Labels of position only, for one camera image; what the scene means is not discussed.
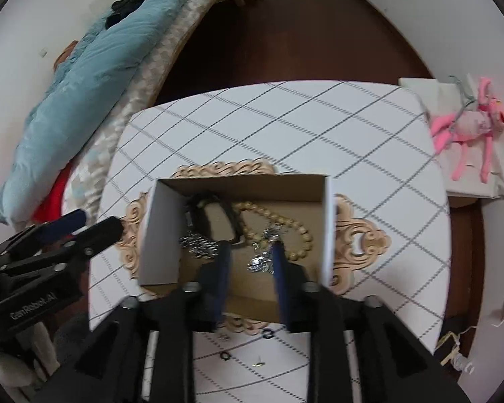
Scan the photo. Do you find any silver leaf pendant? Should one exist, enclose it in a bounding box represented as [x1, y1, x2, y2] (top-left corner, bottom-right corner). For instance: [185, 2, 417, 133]
[178, 235, 219, 260]

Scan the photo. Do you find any cardboard box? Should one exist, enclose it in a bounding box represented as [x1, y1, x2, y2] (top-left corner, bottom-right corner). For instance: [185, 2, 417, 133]
[138, 173, 339, 325]

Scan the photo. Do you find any pink plush toy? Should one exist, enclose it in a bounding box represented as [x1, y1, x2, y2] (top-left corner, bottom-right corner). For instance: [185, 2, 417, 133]
[430, 76, 504, 184]

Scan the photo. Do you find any white cabinet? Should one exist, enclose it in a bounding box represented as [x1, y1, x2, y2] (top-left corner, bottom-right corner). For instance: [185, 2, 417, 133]
[398, 73, 504, 200]

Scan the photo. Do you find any wire hanger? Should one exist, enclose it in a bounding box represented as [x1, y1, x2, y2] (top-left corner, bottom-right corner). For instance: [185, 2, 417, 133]
[448, 74, 480, 112]

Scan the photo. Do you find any wooden bead bracelet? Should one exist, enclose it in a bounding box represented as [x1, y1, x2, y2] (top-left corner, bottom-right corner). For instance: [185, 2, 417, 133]
[234, 201, 314, 263]

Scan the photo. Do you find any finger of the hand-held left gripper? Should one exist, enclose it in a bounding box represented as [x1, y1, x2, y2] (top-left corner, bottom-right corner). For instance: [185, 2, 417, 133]
[0, 209, 88, 263]
[0, 217, 125, 287]

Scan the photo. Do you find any white checked tablecloth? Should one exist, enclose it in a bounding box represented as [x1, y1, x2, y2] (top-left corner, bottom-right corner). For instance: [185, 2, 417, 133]
[88, 80, 453, 403]

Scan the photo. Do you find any blue duvet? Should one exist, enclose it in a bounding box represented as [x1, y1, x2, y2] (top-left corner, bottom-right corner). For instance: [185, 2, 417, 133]
[0, 0, 220, 226]

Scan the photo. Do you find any brown pillow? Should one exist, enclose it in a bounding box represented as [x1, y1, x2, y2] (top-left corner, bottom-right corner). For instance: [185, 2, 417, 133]
[53, 40, 80, 70]

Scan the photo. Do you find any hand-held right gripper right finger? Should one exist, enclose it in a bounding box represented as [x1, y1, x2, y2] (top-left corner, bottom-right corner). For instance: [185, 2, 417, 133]
[270, 240, 473, 403]

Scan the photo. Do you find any carved wooden tray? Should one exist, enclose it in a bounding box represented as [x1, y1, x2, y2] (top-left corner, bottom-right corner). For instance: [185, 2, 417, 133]
[118, 159, 392, 337]

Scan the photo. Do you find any black cord necklace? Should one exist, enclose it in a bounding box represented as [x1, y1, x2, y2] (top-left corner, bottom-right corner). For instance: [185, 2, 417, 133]
[183, 193, 247, 247]

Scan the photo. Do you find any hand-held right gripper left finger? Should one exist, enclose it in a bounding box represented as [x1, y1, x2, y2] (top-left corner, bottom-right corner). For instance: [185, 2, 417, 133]
[34, 241, 236, 403]

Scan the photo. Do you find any red cloth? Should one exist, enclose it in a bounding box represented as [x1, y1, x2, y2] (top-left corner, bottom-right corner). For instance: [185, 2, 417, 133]
[32, 163, 75, 224]

